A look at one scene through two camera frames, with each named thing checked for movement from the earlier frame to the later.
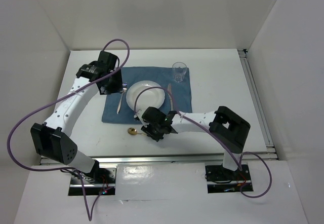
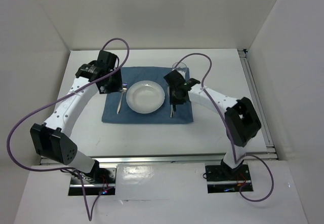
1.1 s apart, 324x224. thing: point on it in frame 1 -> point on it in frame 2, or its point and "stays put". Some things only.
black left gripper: [117, 86] stays put
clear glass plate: [153, 97] stays put
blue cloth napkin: [177, 98] stays put
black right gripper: [147, 129] -> [174, 101]
